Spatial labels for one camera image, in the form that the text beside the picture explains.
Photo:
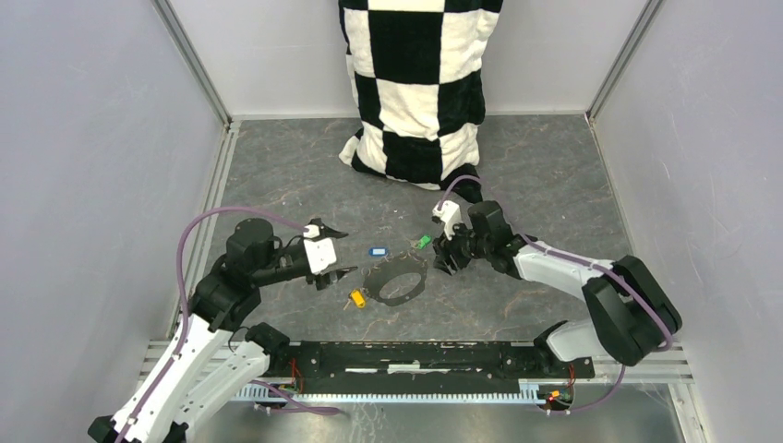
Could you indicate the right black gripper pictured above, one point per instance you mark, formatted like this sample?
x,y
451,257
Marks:
x,y
459,259

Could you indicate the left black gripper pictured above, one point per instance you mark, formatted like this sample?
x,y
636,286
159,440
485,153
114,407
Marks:
x,y
333,275

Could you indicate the green key tag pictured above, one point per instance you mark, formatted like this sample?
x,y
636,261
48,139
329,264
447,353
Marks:
x,y
423,242

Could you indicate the blue key tag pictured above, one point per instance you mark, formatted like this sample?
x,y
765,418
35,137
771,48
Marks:
x,y
378,251

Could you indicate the yellow key tag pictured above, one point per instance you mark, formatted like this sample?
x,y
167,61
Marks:
x,y
357,298

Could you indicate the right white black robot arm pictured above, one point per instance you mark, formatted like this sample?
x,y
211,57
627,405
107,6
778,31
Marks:
x,y
630,315

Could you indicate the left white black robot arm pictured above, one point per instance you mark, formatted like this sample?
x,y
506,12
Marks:
x,y
173,403

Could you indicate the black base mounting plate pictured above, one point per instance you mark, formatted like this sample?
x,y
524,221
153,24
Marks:
x,y
421,367

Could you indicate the black white checkered pillow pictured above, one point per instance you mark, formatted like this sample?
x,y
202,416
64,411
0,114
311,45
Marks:
x,y
415,73

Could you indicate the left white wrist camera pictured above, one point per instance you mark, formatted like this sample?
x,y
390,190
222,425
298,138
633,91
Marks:
x,y
319,249

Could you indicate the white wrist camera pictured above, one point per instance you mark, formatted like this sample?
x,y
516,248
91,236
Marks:
x,y
448,214
319,249

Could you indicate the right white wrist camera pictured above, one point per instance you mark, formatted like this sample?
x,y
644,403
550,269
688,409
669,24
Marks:
x,y
448,214

